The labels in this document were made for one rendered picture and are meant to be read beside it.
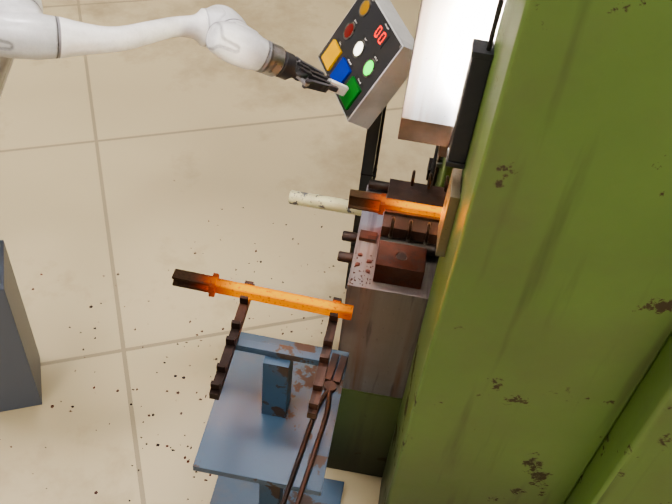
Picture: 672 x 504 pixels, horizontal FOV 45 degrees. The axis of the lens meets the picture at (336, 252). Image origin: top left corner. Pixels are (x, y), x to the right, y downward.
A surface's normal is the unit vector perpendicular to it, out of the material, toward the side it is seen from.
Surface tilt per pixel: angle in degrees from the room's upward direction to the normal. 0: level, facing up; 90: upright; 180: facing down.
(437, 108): 90
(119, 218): 0
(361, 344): 90
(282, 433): 0
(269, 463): 0
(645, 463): 90
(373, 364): 90
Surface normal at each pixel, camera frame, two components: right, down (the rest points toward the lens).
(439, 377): -0.15, 0.71
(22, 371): 0.27, 0.72
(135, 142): 0.08, -0.68
